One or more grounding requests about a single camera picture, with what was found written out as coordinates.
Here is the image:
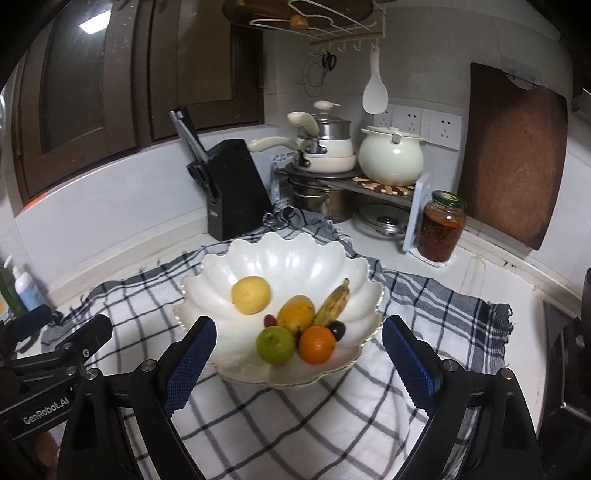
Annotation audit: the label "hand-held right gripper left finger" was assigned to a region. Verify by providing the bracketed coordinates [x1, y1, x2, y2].
[58, 315, 218, 480]

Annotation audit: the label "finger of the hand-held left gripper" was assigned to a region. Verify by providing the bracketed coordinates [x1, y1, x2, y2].
[0, 305, 54, 344]
[9, 314, 114, 370]

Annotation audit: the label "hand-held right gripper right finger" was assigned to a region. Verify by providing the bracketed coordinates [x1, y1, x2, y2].
[381, 315, 539, 480]

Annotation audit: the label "green apple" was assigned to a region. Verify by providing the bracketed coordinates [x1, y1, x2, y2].
[256, 326, 296, 366]

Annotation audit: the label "yellow lemon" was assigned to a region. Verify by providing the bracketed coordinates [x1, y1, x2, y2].
[231, 275, 271, 315]

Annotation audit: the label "large orange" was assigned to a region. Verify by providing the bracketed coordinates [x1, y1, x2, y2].
[298, 325, 337, 365]

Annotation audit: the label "yellow mango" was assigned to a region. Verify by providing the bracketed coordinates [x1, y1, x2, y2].
[277, 295, 317, 334]

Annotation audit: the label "white scalloped bowl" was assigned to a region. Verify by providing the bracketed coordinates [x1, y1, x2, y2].
[174, 231, 386, 387]

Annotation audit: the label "person's left hand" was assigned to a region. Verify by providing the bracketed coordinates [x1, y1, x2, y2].
[25, 431, 61, 472]

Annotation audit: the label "blue pump bottle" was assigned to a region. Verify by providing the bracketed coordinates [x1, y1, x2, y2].
[11, 266, 44, 311]

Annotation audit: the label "green dish soap bottle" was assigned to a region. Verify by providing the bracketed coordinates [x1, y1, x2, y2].
[0, 256, 19, 324]

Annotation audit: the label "spotted yellow banana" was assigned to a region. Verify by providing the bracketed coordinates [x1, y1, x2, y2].
[313, 278, 351, 326]

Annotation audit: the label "grey checked cloth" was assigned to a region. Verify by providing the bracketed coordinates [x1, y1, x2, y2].
[41, 205, 514, 480]

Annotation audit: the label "glass jar of chili sauce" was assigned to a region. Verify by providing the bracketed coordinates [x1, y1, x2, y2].
[417, 190, 467, 264]

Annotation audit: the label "steel pan with glass lid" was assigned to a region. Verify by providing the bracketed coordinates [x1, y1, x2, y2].
[355, 203, 409, 240]

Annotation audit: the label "grey kitchen shelf rack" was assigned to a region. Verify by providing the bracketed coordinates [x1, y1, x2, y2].
[274, 164, 432, 254]

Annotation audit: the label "wooden trivet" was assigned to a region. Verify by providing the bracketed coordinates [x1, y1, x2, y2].
[353, 175, 416, 197]

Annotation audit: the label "black knife block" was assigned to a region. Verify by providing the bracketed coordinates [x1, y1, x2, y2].
[206, 139, 272, 241]

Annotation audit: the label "large steel pot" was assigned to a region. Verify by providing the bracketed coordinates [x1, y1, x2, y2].
[287, 178, 354, 223]

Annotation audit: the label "black kitchen scissors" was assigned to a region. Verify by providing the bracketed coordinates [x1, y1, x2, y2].
[187, 161, 215, 195]

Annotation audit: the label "white ceramic pot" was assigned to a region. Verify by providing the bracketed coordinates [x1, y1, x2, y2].
[358, 126, 426, 186]

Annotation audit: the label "cream frying pan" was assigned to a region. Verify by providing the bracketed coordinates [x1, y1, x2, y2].
[247, 136, 358, 174]

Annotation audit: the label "brown wooden cutting board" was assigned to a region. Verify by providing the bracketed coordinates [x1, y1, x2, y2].
[456, 62, 568, 251]

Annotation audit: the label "brown cabinet door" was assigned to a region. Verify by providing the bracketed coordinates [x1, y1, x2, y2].
[9, 0, 139, 200]
[148, 0, 265, 142]

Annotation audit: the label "steel steamer pot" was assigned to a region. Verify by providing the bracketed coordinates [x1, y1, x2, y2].
[314, 100, 354, 141]

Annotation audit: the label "white rice paddle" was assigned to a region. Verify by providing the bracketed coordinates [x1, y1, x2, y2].
[361, 46, 389, 115]

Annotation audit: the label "steel handled knife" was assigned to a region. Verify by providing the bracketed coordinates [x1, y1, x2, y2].
[181, 107, 208, 162]
[174, 108, 206, 163]
[168, 111, 201, 164]

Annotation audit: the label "cream handled small pot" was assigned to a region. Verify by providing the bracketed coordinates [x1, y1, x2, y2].
[287, 111, 355, 158]

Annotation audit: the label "hanging wire trivet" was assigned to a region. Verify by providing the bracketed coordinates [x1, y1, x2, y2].
[302, 53, 329, 99]

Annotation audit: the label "white wire hanging rack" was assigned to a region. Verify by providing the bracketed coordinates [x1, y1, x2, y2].
[249, 0, 387, 49]

